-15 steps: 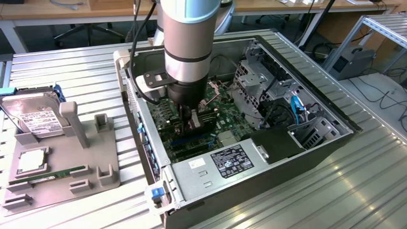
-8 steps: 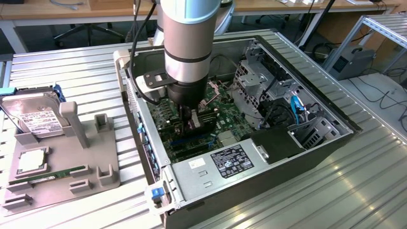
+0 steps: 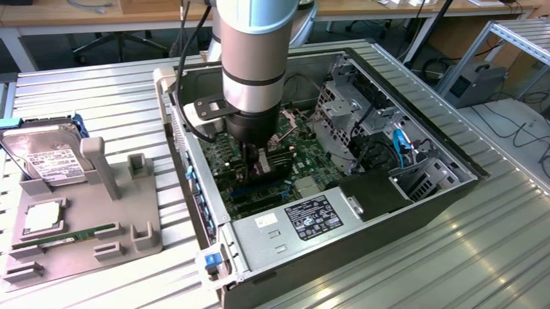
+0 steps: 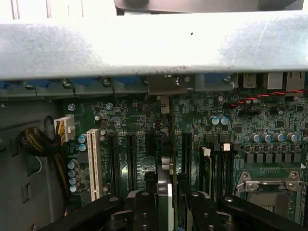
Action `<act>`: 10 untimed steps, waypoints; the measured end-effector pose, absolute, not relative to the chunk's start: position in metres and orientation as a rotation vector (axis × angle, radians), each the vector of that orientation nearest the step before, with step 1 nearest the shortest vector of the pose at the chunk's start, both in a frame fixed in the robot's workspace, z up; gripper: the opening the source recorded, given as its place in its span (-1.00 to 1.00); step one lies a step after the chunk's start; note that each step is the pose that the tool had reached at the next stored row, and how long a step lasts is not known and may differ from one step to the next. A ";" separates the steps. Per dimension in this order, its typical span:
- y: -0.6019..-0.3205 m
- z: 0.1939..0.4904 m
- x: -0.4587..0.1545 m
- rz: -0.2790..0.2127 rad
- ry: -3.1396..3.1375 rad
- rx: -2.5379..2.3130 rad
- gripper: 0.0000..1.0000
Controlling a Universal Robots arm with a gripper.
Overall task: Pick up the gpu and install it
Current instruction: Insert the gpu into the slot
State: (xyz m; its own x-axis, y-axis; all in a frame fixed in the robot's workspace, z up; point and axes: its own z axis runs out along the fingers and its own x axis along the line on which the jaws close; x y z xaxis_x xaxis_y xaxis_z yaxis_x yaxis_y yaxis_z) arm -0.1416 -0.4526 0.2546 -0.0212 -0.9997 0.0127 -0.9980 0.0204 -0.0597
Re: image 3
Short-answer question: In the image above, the aluminium profile frame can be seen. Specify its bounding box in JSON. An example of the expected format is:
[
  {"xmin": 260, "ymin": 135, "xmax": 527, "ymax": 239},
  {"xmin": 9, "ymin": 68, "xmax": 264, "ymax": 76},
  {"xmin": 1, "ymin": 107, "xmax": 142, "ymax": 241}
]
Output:
[{"xmin": 444, "ymin": 17, "xmax": 550, "ymax": 100}]

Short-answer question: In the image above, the CPU chip with metal lid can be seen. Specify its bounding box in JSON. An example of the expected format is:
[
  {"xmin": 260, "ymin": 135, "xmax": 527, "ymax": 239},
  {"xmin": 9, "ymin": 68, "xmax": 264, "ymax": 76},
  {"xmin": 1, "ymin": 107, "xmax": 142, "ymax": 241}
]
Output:
[{"xmin": 22, "ymin": 203, "xmax": 61, "ymax": 235}]

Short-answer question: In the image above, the green loose RAM stick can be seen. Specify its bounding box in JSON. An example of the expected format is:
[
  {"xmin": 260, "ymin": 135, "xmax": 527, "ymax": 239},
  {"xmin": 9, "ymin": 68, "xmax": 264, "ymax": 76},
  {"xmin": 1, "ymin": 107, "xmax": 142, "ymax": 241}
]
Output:
[{"xmin": 10, "ymin": 225, "xmax": 117, "ymax": 251}]

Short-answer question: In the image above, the silver hard disk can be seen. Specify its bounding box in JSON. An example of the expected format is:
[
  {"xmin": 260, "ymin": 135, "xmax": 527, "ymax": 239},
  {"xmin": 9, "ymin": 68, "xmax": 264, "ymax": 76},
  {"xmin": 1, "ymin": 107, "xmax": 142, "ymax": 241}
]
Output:
[{"xmin": 0, "ymin": 124, "xmax": 97, "ymax": 187}]

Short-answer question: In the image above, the black looped disk wire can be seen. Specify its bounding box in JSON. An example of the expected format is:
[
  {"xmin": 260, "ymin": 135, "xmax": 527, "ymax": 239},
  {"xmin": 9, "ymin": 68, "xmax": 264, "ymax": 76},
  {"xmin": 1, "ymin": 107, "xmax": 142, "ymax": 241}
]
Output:
[{"xmin": 283, "ymin": 73, "xmax": 321, "ymax": 113}]

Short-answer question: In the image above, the grey box with handle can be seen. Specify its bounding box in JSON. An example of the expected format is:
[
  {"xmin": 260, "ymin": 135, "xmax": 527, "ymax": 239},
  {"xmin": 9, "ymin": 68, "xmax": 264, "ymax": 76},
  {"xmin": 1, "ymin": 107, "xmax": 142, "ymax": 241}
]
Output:
[{"xmin": 437, "ymin": 62, "xmax": 510, "ymax": 109}]

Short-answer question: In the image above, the silver chipset heatsink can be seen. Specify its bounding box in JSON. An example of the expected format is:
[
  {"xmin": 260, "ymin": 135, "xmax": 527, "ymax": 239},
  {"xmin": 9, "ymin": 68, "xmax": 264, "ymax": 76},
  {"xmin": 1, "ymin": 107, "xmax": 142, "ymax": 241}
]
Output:
[{"xmin": 293, "ymin": 178, "xmax": 321, "ymax": 197}]

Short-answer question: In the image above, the wooden desk with white legs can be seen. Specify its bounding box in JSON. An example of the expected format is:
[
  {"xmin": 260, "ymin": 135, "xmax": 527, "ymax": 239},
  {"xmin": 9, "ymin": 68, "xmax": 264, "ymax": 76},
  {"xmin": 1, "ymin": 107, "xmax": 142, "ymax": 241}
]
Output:
[{"xmin": 0, "ymin": 0, "xmax": 542, "ymax": 73}]

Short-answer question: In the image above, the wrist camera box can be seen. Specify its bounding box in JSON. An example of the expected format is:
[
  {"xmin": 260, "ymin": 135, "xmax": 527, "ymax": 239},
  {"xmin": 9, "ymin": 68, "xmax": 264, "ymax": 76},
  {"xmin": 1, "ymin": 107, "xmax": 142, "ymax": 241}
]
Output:
[{"xmin": 181, "ymin": 97, "xmax": 237, "ymax": 138}]

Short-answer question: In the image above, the open metal socket cover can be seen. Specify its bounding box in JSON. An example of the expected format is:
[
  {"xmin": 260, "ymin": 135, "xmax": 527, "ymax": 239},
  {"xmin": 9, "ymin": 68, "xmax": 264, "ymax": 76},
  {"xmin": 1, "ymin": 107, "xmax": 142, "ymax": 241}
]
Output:
[{"xmin": 281, "ymin": 108, "xmax": 297, "ymax": 136}]

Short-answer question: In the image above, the black camera cable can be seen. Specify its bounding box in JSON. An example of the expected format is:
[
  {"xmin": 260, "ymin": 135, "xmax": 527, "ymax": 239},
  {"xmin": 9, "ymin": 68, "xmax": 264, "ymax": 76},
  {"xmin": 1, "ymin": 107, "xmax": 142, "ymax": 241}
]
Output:
[{"xmin": 174, "ymin": 0, "xmax": 216, "ymax": 143}]

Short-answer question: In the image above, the thin hanging cable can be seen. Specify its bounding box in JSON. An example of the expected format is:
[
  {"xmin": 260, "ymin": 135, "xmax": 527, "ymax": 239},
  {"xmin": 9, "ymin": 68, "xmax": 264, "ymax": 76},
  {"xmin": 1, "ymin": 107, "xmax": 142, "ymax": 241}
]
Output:
[{"xmin": 169, "ymin": 0, "xmax": 192, "ymax": 58}]

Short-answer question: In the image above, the green Dell motherboard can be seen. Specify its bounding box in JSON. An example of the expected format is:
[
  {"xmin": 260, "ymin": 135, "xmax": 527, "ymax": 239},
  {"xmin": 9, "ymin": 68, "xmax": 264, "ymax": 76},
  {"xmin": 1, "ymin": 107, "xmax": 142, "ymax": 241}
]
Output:
[{"xmin": 195, "ymin": 108, "xmax": 344, "ymax": 220}]

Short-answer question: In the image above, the silver disk bay cage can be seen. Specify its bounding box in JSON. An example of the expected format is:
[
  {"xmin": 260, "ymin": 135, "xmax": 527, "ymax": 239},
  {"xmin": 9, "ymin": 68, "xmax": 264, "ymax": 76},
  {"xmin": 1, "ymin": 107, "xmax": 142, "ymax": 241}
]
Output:
[{"xmin": 315, "ymin": 53, "xmax": 408, "ymax": 136}]

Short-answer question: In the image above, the blue disk carrier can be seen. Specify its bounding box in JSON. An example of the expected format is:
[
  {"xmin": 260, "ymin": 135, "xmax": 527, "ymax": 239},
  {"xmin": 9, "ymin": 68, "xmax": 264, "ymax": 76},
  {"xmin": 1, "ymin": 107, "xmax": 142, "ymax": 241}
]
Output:
[{"xmin": 0, "ymin": 111, "xmax": 90, "ymax": 138}]

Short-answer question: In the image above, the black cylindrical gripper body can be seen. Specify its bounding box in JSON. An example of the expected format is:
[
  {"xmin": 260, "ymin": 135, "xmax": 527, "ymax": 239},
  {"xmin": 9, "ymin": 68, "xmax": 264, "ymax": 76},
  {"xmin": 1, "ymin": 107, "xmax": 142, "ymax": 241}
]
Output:
[{"xmin": 225, "ymin": 108, "xmax": 281, "ymax": 153}]

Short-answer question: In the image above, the open black PC case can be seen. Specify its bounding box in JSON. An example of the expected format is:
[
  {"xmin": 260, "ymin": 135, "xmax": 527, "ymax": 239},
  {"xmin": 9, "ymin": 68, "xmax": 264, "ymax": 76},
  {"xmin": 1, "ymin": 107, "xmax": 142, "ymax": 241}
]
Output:
[{"xmin": 152, "ymin": 46, "xmax": 491, "ymax": 309}]

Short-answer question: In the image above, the grey plastic parts rack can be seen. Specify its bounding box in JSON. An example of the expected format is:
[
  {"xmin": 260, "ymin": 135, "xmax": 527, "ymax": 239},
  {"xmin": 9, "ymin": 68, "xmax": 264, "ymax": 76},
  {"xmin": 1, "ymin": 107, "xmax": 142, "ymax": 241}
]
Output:
[{"xmin": 1, "ymin": 136, "xmax": 166, "ymax": 292}]

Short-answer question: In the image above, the black plastic air shroud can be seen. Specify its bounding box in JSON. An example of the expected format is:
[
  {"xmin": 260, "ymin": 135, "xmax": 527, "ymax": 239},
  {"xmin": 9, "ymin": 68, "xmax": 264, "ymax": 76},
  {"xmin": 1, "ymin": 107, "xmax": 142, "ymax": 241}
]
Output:
[{"xmin": 324, "ymin": 169, "xmax": 416, "ymax": 223}]

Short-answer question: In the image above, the blue disk wire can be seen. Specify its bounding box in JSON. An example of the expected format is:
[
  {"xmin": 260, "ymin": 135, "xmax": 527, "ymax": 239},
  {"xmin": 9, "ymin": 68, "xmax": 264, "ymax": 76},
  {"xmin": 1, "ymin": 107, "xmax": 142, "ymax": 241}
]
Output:
[{"xmin": 391, "ymin": 127, "xmax": 413, "ymax": 169}]

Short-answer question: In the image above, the silver power supply unit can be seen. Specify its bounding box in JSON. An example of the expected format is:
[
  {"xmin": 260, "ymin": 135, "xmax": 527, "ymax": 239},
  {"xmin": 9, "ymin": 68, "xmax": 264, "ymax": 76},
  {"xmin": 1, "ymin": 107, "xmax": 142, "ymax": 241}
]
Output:
[{"xmin": 229, "ymin": 186, "xmax": 365, "ymax": 272}]

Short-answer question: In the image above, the black office chair base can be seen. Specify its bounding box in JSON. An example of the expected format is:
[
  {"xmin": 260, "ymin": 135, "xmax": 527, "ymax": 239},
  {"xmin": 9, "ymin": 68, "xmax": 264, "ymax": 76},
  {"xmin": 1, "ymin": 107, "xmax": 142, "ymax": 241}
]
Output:
[
  {"xmin": 325, "ymin": 18, "xmax": 392, "ymax": 33},
  {"xmin": 70, "ymin": 30, "xmax": 168, "ymax": 64}
]

